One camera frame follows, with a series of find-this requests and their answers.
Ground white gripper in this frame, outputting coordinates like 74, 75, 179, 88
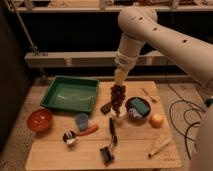
115, 51, 138, 86

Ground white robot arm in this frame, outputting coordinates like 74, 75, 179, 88
115, 6, 213, 171

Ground white paper cup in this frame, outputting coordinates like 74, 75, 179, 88
111, 105, 126, 125

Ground blue plastic cup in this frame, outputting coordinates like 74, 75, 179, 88
75, 113, 89, 131

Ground black and white small cup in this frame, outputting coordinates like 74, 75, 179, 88
63, 131, 77, 146

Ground teal sponge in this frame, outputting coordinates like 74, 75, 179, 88
130, 98, 149, 115

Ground small wooden fork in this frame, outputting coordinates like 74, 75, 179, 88
142, 88, 157, 103

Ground purple cloth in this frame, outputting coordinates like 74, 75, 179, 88
128, 108, 142, 120

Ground black bowl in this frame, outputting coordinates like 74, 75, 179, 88
125, 97, 151, 120

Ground black tongs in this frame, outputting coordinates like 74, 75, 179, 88
109, 117, 118, 146

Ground green plastic tray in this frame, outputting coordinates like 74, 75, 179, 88
40, 76, 99, 113

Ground orange carrot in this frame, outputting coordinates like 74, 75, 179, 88
77, 124, 99, 136

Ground yellow round fruit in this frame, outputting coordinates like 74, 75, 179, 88
149, 114, 164, 128

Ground corn cob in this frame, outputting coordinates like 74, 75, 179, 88
148, 135, 172, 158

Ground orange bowl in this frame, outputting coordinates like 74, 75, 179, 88
27, 109, 53, 132

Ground metal shelf frame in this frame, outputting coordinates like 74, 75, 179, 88
4, 0, 213, 84

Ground black cables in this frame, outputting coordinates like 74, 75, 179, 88
165, 79, 213, 160

